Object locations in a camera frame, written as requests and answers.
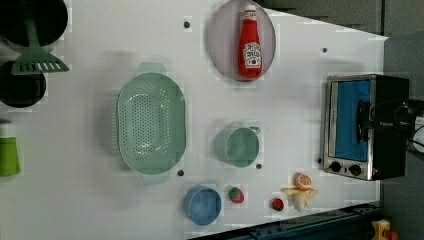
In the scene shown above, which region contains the green colander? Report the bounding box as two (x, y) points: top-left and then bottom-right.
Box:
(117, 62), (186, 185)

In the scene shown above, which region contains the grey round plate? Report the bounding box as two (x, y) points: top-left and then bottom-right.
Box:
(209, 0), (276, 82)

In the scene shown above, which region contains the toy strawberry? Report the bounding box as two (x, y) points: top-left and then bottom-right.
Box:
(228, 187), (244, 204)

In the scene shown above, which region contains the red toy tomato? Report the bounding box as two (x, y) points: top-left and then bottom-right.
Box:
(271, 198), (284, 211)

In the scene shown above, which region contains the lime green cup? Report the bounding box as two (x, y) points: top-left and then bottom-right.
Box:
(0, 137), (21, 177)

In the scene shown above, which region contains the green cup with handle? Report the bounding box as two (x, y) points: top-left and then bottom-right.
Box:
(215, 127), (261, 168)

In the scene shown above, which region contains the orange half toy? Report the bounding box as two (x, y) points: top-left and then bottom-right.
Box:
(294, 173), (312, 190)

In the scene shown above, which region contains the blue bowl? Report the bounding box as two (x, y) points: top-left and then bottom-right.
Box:
(183, 185), (222, 226)

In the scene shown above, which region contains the red ketchup bottle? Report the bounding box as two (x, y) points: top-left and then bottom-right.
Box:
(238, 4), (263, 79)

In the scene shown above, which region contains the peeled toy banana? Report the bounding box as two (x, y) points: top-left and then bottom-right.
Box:
(282, 188), (318, 212)

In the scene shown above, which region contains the black silver toaster oven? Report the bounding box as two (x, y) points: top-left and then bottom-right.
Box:
(322, 74), (409, 181)

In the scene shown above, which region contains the green spatula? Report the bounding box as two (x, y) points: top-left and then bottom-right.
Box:
(11, 17), (69, 75)

